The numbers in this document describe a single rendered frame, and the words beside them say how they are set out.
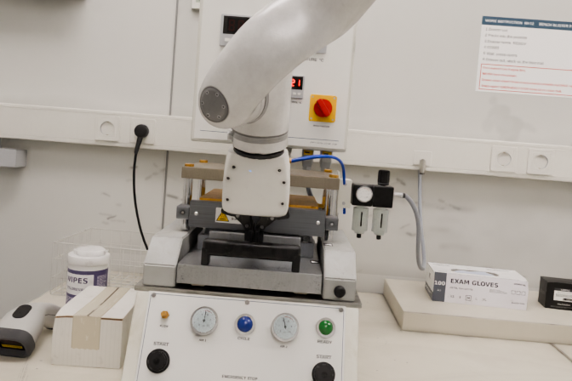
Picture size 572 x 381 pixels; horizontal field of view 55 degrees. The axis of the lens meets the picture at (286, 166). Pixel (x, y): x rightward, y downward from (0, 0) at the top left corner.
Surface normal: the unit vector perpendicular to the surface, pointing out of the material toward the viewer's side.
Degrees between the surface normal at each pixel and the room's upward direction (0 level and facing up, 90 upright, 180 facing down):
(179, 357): 65
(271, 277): 90
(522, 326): 90
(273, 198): 109
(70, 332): 89
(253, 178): 116
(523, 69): 90
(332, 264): 40
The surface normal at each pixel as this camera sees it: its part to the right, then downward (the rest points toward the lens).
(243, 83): -0.24, 0.43
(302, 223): -0.01, 0.05
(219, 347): 0.02, -0.37
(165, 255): 0.05, -0.73
